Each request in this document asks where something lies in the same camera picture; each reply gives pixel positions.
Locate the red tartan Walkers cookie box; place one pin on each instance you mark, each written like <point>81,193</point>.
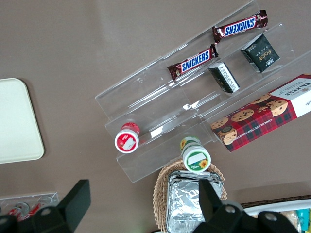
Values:
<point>255,121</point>

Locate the green lidded yogurt cup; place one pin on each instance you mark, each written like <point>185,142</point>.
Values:
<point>195,160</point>

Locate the cream plastic tray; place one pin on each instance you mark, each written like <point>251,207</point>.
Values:
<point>17,121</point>

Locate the small teal snack packet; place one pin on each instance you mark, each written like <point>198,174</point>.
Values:
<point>305,219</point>

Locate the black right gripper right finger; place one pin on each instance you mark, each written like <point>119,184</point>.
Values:
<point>211,208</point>

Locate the clear acrylic stepped shelf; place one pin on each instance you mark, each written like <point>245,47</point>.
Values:
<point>158,97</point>

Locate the oval light wicker basket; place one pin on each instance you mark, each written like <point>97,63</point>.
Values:
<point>160,194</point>

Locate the brown Snickers bar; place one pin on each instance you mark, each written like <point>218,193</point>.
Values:
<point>239,28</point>
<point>194,61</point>

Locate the red lidded yogurt cup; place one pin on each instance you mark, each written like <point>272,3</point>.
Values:
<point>126,142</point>

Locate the white rectangular snack bin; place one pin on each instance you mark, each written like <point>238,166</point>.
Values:
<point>274,206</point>

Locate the small black box white side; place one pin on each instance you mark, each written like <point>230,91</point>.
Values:
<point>224,77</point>

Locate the clear acrylic bottle rack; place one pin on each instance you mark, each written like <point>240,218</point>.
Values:
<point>36,197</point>

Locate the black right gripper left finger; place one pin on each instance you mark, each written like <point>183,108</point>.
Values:
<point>75,201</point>

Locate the stacked aluminium foil containers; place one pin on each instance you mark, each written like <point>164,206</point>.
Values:
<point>182,201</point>

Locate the clear bag of crackers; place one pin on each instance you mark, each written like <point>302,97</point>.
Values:
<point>290,216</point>

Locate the small black box gold print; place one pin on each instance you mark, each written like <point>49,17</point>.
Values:
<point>261,53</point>

